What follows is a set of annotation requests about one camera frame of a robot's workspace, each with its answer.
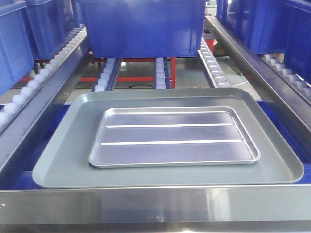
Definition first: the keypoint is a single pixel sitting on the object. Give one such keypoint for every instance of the silver ribbed metal tray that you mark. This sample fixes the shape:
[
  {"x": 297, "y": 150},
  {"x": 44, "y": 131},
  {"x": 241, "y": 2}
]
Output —
[{"x": 172, "y": 136}]

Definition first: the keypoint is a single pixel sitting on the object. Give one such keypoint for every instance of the large grey green tray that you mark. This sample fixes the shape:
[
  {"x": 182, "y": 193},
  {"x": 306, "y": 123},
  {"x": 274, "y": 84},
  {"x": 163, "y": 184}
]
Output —
[{"x": 65, "y": 161}]

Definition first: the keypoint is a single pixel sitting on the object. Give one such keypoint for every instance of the middle roller track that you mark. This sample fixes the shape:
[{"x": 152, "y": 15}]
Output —
[{"x": 164, "y": 73}]

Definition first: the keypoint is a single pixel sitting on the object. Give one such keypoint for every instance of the roller track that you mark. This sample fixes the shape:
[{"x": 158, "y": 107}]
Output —
[
  {"x": 108, "y": 75},
  {"x": 301, "y": 86},
  {"x": 212, "y": 70},
  {"x": 11, "y": 108},
  {"x": 164, "y": 73}
]

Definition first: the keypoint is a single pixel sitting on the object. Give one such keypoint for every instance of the left centre roller track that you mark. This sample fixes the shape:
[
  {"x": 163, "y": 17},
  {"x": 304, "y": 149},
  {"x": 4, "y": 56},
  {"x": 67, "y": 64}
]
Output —
[{"x": 108, "y": 75}]

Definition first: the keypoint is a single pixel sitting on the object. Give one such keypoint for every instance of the right centre roller track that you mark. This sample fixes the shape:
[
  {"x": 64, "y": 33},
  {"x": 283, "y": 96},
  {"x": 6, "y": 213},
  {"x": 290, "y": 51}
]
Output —
[{"x": 212, "y": 70}]

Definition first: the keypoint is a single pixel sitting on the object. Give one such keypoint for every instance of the blue bin centre back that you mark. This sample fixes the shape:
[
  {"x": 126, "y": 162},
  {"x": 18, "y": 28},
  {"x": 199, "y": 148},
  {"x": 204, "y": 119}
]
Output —
[{"x": 144, "y": 28}]

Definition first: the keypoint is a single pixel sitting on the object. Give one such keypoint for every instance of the blue bin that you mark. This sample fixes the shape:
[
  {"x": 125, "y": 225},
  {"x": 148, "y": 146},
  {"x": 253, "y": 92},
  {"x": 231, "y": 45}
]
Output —
[
  {"x": 49, "y": 25},
  {"x": 272, "y": 26},
  {"x": 144, "y": 28},
  {"x": 16, "y": 58}
]

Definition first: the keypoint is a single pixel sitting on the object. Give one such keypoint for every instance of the far right roller track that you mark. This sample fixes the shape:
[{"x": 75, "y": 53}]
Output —
[{"x": 301, "y": 86}]

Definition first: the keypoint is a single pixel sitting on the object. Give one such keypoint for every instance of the blue bin back left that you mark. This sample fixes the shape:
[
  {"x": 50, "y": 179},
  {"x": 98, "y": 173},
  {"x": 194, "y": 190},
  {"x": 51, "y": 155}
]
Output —
[{"x": 49, "y": 25}]

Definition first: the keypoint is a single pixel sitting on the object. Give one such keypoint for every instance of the blue bin back right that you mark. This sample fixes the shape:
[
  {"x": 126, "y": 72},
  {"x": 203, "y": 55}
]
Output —
[{"x": 272, "y": 26}]

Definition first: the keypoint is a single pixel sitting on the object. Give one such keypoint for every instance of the far left roller track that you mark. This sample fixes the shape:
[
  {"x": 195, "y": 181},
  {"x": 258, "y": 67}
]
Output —
[{"x": 11, "y": 108}]

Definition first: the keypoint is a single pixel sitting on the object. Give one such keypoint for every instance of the blue bin far left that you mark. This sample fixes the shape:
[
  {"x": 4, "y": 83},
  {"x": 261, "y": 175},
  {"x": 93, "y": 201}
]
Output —
[{"x": 16, "y": 58}]

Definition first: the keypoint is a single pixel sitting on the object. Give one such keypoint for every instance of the red floor frame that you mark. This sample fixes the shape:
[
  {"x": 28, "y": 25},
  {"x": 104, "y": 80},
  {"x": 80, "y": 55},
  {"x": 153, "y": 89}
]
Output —
[{"x": 91, "y": 76}]

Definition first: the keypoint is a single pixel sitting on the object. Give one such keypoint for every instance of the right steel divider rail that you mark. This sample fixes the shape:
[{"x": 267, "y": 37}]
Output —
[{"x": 291, "y": 108}]

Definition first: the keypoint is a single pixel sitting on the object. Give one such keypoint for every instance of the steel front shelf rail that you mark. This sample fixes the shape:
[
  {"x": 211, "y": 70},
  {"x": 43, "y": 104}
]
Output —
[{"x": 233, "y": 203}]

